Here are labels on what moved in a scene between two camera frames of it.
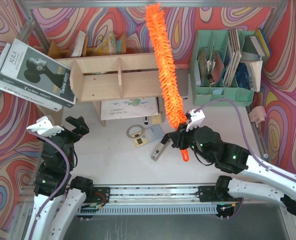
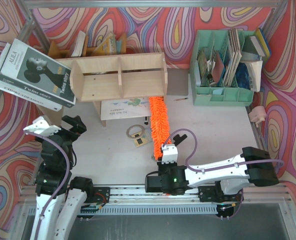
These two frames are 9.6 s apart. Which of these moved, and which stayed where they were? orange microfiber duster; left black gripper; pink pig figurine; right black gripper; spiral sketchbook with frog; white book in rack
Moved: orange microfiber duster; right black gripper
Stayed: white book in rack; pink pig figurine; left black gripper; spiral sketchbook with frog
